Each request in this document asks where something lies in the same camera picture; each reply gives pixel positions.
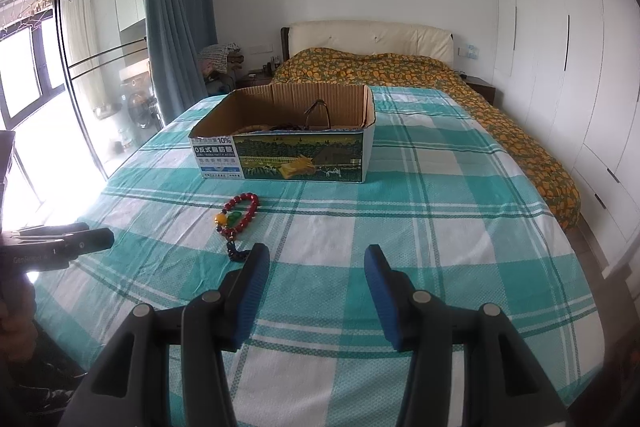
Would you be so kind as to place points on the teal curtain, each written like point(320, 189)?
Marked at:
point(177, 31)

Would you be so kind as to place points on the orange floral bedspread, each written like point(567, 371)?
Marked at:
point(506, 170)

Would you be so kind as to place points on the cream padded headboard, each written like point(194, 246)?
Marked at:
point(368, 37)

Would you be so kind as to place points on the right wooden nightstand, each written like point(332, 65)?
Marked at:
point(482, 87)

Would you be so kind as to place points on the pile of clothes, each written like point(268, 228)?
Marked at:
point(220, 59)

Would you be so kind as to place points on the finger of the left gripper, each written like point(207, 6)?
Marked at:
point(52, 230)
point(75, 244)

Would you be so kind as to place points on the open cardboard box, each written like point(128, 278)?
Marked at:
point(287, 132)

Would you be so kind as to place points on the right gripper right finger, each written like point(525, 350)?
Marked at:
point(504, 384)

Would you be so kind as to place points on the person left hand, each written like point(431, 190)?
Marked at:
point(18, 330)

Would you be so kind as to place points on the teal plaid tablecloth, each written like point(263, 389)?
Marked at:
point(317, 355)

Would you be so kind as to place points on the washing machine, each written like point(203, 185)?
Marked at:
point(141, 102)

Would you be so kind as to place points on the glass sliding door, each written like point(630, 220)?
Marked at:
point(62, 62)

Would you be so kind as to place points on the white wardrobe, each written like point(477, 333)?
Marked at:
point(568, 71)

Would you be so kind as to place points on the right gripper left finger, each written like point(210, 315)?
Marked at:
point(128, 384)

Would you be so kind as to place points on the dark wooden nightstand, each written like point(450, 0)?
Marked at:
point(253, 79)

